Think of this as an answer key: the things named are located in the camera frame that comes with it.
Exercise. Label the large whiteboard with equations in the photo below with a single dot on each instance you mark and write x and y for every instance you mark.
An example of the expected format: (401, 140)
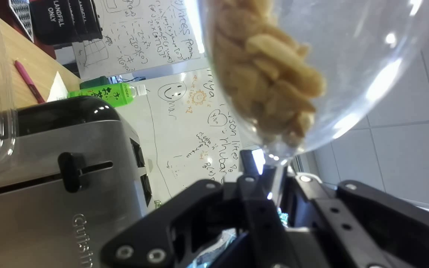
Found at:
(145, 34)

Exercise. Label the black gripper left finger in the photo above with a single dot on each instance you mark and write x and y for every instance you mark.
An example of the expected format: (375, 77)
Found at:
(189, 223)

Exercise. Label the checkerboard calibration board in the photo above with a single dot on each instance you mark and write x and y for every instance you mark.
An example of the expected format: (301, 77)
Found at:
(21, 16)

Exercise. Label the whiteboard with drawings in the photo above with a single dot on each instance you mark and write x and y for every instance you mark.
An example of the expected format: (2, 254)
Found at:
(185, 134)

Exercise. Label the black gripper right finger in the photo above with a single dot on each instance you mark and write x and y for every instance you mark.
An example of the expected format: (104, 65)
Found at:
(363, 228)

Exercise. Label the black and silver toaster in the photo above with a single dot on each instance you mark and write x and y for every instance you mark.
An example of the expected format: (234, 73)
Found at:
(51, 198)

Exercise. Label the green bottle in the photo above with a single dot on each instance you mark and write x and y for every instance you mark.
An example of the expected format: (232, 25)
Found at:
(110, 92)

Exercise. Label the beige snack pieces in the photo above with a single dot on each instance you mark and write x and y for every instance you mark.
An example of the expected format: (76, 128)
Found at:
(264, 74)

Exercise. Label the clear wine glass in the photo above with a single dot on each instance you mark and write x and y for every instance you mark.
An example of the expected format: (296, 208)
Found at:
(372, 59)

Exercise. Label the pink pen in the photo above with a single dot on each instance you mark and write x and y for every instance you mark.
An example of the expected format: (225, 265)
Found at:
(28, 82)

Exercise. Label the white paper sheet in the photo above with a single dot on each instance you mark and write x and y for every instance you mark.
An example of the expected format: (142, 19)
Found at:
(57, 89)

